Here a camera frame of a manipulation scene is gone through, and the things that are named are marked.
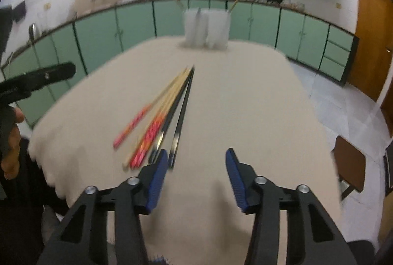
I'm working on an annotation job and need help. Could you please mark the green lower kitchen cabinets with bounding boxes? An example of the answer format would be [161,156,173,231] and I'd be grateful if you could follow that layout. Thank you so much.
[1,0,359,126]

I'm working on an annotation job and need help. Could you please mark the person's left hand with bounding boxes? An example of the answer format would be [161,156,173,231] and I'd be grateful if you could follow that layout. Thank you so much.
[1,108,25,180]

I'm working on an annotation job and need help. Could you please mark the red-handled bamboo chopstick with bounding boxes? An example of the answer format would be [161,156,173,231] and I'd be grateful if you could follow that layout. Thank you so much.
[129,74,188,169]
[134,74,191,168]
[112,68,187,150]

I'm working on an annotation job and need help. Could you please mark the black chopstick silver band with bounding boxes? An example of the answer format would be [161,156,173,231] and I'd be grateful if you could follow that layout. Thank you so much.
[168,68,195,170]

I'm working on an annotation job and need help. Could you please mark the wooden stool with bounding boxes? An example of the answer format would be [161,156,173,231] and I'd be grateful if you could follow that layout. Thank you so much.
[332,135,366,200]

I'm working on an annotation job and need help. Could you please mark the steel kettle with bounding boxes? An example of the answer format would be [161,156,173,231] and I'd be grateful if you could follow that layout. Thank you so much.
[28,23,40,42]

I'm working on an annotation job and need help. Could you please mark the brown wooden door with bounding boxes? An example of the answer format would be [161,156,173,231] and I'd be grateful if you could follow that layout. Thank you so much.
[348,0,392,101]

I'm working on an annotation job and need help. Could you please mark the plain bamboo chopstick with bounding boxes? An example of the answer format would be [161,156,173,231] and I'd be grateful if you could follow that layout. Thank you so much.
[123,68,191,170]

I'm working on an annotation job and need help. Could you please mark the red-handled bamboo chopstick left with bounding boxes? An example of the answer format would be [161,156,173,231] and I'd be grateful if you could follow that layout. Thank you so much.
[112,68,187,150]

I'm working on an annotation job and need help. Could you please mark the red-handled bamboo chopstick middle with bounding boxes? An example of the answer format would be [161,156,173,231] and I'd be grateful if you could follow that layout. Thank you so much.
[129,74,188,169]

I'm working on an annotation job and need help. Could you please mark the black chopstick gold band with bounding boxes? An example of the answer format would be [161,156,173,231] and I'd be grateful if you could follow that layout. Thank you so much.
[148,66,195,164]

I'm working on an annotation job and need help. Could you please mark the dark towel on rail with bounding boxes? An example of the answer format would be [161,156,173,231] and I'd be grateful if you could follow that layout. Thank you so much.
[12,1,27,23]

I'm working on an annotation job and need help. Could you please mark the red-handled bamboo chopstick right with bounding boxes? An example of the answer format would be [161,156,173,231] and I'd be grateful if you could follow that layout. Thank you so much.
[134,74,191,168]

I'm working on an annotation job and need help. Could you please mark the white utensil holder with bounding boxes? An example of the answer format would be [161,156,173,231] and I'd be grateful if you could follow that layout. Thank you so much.
[183,8,231,50]

